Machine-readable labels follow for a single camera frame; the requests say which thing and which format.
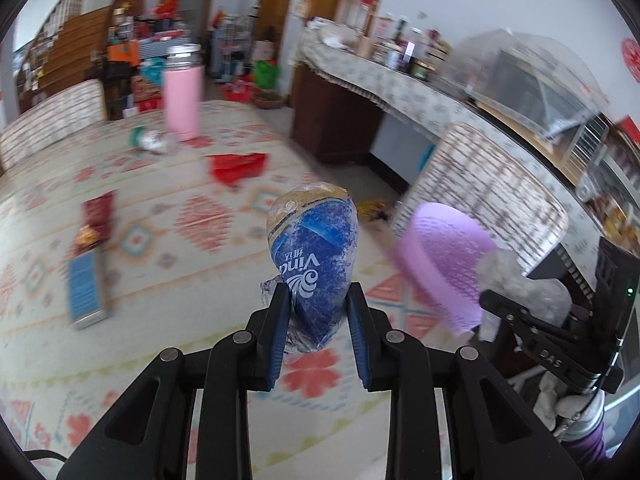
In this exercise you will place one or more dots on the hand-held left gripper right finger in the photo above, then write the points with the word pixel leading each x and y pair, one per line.
pixel 357 330

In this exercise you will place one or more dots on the dark juice bottle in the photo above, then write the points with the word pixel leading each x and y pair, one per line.
pixel 412 55

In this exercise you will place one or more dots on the person's right hand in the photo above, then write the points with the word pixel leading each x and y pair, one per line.
pixel 570 407

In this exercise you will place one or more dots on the wooden staircase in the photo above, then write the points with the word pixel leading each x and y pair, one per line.
pixel 75 40

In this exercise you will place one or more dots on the metal storage rack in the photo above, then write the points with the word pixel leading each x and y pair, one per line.
pixel 227 50

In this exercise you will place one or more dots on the red plastic wrapper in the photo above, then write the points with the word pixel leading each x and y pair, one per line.
pixel 235 167

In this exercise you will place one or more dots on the green bag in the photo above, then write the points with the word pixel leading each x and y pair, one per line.
pixel 266 75

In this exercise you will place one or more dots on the clear food cover dome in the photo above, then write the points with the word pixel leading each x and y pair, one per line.
pixel 525 70

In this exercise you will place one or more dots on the person's right forearm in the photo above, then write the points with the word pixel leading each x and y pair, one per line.
pixel 587 440

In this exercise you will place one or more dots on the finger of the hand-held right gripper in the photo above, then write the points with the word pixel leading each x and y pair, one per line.
pixel 582 321
pixel 550 355

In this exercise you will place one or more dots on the blue floral box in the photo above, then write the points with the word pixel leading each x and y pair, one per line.
pixel 87 290

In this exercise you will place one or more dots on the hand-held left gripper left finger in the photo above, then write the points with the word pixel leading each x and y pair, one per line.
pixel 277 330

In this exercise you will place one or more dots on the red plastic floor basket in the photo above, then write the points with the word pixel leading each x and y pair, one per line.
pixel 236 93

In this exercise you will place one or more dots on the sideboard with leaf cloth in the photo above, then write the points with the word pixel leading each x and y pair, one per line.
pixel 400 90

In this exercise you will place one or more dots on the yellow snack packet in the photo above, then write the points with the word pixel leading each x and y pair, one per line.
pixel 372 211

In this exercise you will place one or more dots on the chair with patterned cover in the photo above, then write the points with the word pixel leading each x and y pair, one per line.
pixel 55 110
pixel 485 180

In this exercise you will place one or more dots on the purple plastic basket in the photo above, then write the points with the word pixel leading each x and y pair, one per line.
pixel 440 255

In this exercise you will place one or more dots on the blue tissue packet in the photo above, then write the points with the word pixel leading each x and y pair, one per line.
pixel 315 245

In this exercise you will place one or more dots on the dark red packet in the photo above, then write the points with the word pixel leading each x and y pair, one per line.
pixel 97 220

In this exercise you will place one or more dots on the round red wall decoration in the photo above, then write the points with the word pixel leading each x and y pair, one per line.
pixel 632 60

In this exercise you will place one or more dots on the brown bowl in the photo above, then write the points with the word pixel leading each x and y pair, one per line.
pixel 267 101

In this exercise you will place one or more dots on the pink thermos bottle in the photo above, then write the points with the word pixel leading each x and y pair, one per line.
pixel 182 100

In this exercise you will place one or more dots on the wooden sideboard cabinet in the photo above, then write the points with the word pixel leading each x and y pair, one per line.
pixel 330 115

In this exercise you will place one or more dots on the clear bottle with green cap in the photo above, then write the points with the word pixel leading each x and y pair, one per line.
pixel 152 141

